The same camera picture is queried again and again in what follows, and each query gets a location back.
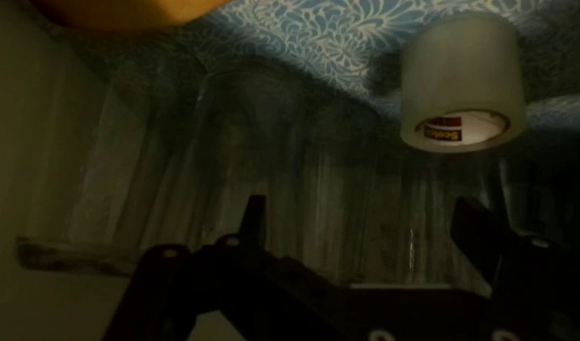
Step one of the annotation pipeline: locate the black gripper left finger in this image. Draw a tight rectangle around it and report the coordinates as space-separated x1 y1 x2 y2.
103 193 381 341

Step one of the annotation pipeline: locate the orange round object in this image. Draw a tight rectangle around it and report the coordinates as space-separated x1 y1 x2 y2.
33 0 233 33

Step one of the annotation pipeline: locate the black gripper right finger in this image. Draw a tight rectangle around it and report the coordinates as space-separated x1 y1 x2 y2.
450 194 580 341

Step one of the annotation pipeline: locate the blue patterned shelf liner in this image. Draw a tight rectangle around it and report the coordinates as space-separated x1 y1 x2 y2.
194 0 580 130

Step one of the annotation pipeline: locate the white tape roll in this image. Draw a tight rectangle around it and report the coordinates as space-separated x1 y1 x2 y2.
398 11 529 155

